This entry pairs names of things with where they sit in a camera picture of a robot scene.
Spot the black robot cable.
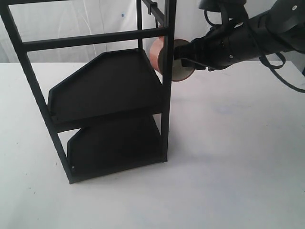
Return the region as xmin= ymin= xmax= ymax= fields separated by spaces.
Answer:
xmin=199 ymin=0 xmax=305 ymax=94

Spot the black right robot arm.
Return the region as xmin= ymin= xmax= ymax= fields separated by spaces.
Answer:
xmin=173 ymin=0 xmax=305 ymax=70

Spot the pink cup with cream interior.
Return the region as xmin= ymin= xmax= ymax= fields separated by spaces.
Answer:
xmin=149 ymin=37 xmax=195 ymax=82

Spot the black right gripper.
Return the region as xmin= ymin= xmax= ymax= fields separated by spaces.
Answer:
xmin=174 ymin=24 xmax=261 ymax=70

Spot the black metal shelf rack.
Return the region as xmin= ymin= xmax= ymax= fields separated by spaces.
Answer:
xmin=0 ymin=0 xmax=177 ymax=184

